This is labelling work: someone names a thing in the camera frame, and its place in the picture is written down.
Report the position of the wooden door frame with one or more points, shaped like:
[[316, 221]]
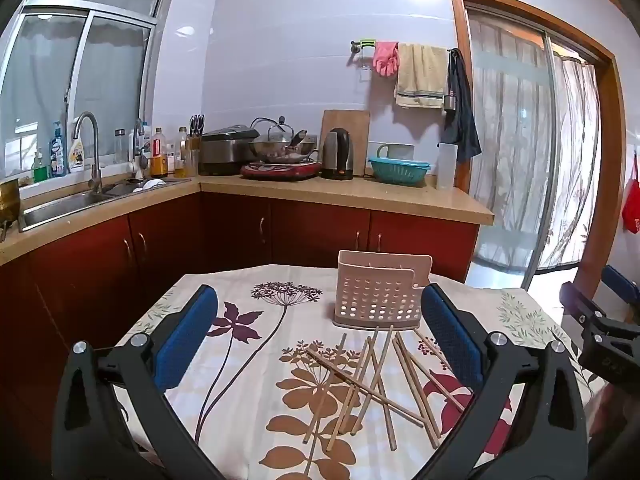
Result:
[[607, 160]]

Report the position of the steel wok with lid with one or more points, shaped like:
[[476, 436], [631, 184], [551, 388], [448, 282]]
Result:
[[280, 150]]

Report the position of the translucent plastic container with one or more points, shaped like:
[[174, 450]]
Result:
[[447, 167]]

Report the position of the sheer patterned curtain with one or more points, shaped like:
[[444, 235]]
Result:
[[575, 160]]

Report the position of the pale green measuring cup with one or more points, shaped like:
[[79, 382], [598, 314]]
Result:
[[397, 151]]

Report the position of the dark hanging cloth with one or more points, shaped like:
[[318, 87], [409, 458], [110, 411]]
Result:
[[465, 120]]

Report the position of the pink rubber gloves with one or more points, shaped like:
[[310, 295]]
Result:
[[385, 59]]

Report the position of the amber oil bottle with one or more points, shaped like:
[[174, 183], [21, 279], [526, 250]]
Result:
[[159, 157]]

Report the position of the red induction cooker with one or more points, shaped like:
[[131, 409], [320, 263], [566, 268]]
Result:
[[280, 171]]

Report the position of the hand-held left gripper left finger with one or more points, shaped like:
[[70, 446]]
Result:
[[185, 340]]

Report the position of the aluminium sliding window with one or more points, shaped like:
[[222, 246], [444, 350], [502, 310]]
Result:
[[45, 75]]

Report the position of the clear seasoning bottle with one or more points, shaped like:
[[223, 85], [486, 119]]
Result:
[[183, 147]]

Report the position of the black steel electric kettle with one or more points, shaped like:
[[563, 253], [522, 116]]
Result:
[[337, 155]]

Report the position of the red hanging bag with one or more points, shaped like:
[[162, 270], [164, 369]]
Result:
[[631, 205]]

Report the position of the wooden cutting board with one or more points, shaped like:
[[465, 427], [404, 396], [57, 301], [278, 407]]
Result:
[[360, 130]]

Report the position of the small hanging metal cup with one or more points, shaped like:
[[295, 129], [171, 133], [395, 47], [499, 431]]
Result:
[[450, 103]]

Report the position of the wall towel rail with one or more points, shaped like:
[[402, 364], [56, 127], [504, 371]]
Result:
[[357, 46]]

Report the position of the drinking glass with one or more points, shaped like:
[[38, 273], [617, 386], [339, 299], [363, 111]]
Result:
[[190, 162]]

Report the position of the white cleaner bottle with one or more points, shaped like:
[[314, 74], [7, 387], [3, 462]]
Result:
[[76, 155]]

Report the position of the beige perforated utensil holder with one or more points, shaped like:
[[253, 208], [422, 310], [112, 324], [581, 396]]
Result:
[[375, 300]]

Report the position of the beige hanging towel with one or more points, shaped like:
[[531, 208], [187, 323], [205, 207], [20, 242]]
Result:
[[420, 77]]

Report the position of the teal plastic colander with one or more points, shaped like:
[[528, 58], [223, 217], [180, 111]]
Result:
[[399, 170]]

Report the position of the stainless steel sink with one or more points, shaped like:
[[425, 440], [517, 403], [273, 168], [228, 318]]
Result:
[[60, 210]]

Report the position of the clear glass jar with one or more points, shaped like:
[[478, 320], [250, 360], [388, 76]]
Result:
[[119, 147]]

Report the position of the small water tap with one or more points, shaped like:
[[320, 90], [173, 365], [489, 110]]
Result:
[[137, 135]]

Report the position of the bunch of wooden chopsticks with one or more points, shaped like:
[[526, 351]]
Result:
[[379, 360]]

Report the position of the floral printed tablecloth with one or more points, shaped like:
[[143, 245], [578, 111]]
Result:
[[260, 360]]

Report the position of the slim white bottle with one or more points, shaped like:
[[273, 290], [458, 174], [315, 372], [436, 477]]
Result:
[[146, 140]]

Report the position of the curved steel kitchen faucet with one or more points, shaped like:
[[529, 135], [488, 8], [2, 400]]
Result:
[[95, 160]]

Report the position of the blue dish soap bottle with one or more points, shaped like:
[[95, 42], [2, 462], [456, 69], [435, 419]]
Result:
[[58, 152]]

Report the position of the white dishes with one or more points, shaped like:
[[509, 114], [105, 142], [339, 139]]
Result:
[[154, 184]]

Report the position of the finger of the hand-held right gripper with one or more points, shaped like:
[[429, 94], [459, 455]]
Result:
[[580, 302], [622, 285]]

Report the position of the green liquid bottle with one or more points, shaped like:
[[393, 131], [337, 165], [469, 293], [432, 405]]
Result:
[[40, 170]]

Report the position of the silver rice cooker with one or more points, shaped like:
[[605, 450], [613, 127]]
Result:
[[225, 152]]

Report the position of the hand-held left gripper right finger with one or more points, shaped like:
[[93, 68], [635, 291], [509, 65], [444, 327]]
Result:
[[450, 335]]

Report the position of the knife block with scissors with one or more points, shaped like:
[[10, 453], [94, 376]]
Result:
[[195, 135]]

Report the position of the sliding glass door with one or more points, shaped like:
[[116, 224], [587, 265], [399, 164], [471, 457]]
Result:
[[505, 67]]

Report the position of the brass pot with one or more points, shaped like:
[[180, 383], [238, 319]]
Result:
[[9, 200]]

